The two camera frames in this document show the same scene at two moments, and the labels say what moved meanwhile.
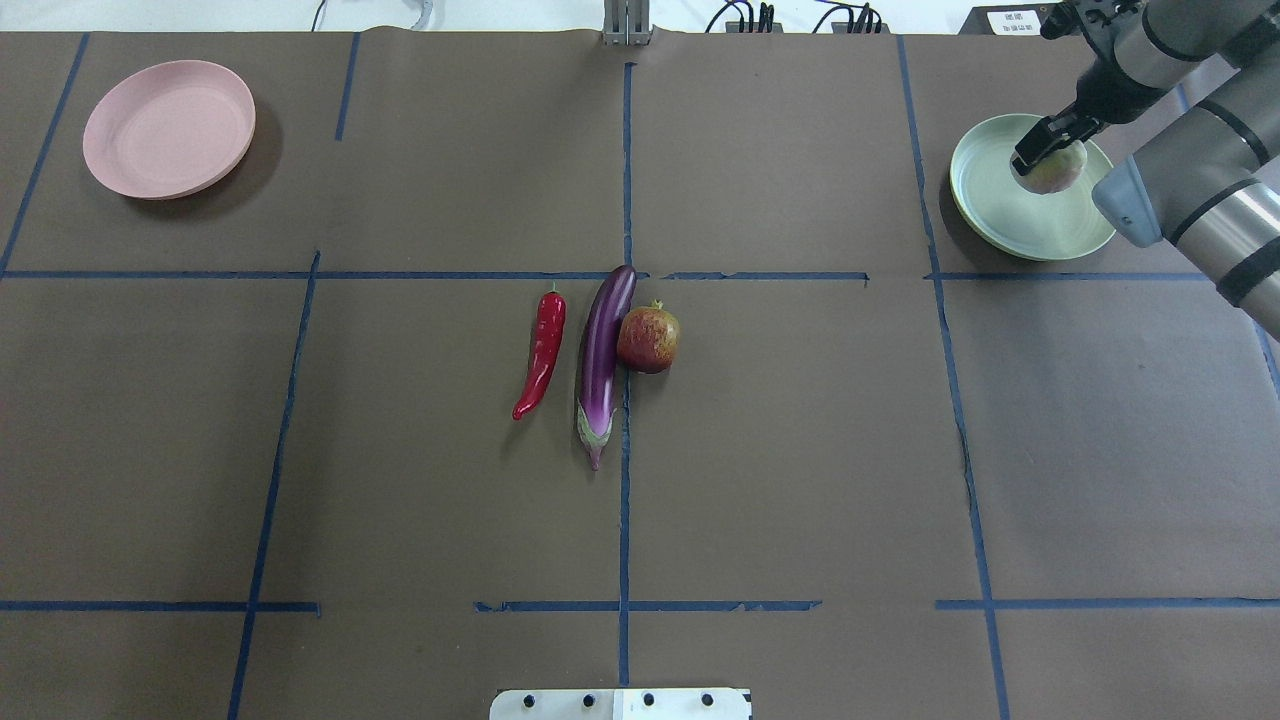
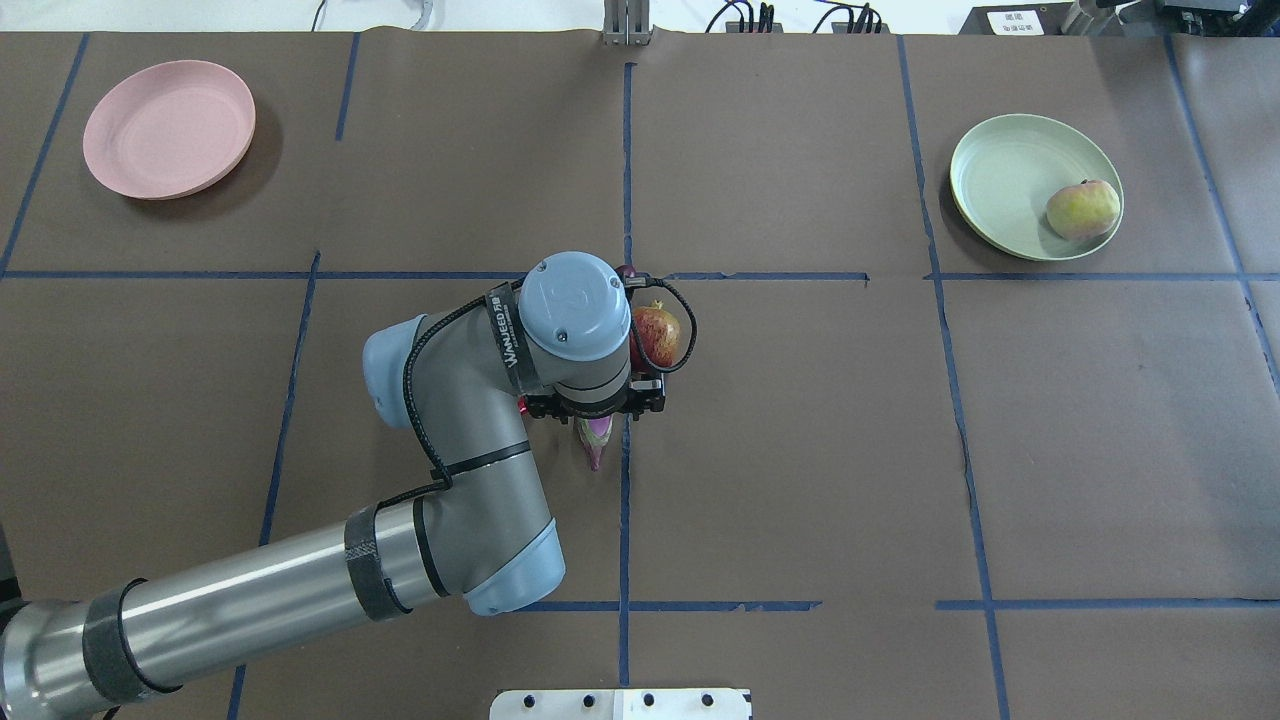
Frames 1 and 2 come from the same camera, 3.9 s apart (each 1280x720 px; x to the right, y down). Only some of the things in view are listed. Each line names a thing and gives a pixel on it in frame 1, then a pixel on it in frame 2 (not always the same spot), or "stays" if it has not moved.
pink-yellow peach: x=1054 y=173 -> x=1083 y=211
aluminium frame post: x=626 y=22 stays
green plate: x=996 y=208 stays
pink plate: x=168 y=129 stays
